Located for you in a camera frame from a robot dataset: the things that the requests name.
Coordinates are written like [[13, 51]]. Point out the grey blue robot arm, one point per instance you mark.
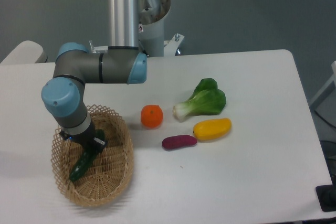
[[75, 66]]

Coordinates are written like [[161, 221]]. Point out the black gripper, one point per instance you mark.
[[84, 135]]

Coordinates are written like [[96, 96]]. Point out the orange tangerine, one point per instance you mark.
[[151, 116]]

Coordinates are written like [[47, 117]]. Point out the woven wicker basket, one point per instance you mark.
[[110, 171]]

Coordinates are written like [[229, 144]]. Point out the green cucumber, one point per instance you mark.
[[85, 160]]

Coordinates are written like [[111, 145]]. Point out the black device at table edge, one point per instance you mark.
[[326, 197]]

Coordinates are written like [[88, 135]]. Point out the white chair armrest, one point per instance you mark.
[[27, 52]]

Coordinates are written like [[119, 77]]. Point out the green bok choy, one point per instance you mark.
[[206, 99]]

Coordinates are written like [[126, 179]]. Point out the white furniture at right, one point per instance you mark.
[[324, 91]]

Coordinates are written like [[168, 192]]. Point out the purple sweet potato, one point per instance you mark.
[[179, 141]]

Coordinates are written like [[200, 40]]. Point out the yellow mango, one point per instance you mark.
[[212, 129]]

